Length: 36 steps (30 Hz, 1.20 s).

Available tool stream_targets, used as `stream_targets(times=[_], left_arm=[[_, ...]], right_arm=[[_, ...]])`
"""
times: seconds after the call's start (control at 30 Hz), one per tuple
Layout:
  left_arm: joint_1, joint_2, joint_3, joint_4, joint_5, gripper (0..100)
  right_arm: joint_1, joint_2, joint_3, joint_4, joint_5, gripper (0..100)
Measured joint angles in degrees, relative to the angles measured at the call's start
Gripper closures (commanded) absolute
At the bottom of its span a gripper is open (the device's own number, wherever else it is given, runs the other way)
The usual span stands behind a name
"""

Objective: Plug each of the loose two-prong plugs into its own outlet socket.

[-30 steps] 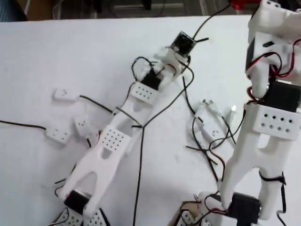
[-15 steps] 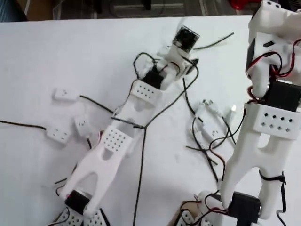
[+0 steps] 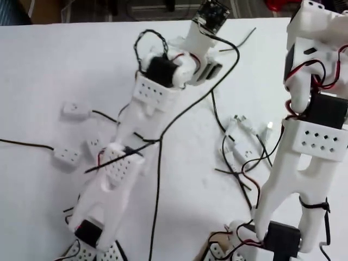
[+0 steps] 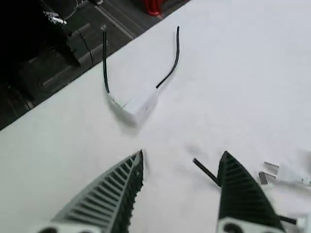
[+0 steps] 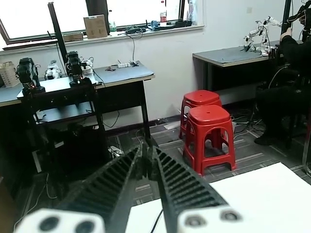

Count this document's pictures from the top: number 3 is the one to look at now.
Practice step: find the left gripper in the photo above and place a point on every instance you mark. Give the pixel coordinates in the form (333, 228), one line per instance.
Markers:
(196, 40)

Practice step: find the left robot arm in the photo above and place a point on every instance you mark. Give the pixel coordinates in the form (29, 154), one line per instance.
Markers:
(141, 108)

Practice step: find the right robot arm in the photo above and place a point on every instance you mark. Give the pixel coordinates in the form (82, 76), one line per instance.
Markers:
(288, 152)

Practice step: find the white two-prong plug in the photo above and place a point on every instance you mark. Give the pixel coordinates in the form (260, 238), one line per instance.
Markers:
(240, 121)
(268, 129)

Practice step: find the white outlet socket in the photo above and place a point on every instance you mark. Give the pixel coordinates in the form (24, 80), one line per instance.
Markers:
(94, 144)
(245, 154)
(73, 109)
(67, 156)

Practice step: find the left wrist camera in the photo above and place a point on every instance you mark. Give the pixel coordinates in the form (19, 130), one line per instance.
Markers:
(212, 13)

